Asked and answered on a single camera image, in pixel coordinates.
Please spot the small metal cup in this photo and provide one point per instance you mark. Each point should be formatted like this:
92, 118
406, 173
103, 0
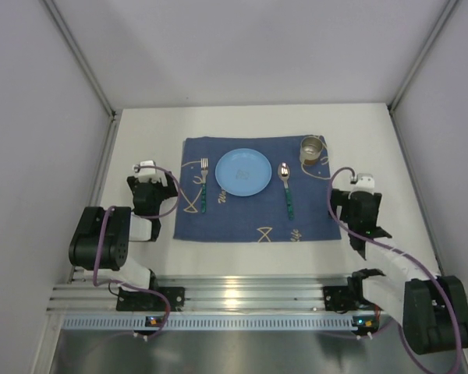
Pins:
310, 150

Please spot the light blue plastic plate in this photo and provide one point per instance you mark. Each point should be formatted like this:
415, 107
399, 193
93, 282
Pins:
243, 172

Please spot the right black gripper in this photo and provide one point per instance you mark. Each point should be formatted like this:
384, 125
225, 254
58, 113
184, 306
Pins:
359, 196

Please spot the metal spoon teal handle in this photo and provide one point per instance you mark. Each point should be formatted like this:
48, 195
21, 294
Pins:
284, 174

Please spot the left aluminium frame post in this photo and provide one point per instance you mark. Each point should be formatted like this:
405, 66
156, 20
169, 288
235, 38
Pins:
63, 28

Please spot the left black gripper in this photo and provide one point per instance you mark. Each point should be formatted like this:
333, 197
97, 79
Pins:
150, 184

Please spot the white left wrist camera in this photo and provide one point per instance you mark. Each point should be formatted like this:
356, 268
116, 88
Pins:
145, 171

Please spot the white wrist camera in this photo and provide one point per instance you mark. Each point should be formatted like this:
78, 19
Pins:
145, 171
363, 182

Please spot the perforated grey cable duct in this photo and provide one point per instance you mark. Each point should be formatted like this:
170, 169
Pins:
182, 322

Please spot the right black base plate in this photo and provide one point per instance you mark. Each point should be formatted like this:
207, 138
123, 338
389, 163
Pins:
343, 299

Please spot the right aluminium frame post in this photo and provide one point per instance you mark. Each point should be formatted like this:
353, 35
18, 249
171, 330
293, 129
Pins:
448, 9

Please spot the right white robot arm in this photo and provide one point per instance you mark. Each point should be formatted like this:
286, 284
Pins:
431, 309

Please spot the metal fork teal handle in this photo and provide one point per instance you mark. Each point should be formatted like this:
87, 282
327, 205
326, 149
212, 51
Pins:
204, 168

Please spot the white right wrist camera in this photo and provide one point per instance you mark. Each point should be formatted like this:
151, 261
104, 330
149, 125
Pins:
363, 182

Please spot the aluminium frame post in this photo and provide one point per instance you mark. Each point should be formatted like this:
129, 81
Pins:
63, 28
448, 9

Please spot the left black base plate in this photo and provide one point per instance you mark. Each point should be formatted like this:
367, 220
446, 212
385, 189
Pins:
138, 301

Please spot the blue cloth placemat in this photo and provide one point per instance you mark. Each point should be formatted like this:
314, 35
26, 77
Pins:
262, 217

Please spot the aluminium mounting rail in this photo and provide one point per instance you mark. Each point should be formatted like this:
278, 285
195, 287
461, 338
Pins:
228, 294

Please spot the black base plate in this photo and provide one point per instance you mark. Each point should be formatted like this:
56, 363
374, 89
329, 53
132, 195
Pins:
138, 301
343, 299

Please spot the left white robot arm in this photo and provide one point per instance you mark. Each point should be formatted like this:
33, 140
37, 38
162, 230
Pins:
100, 243

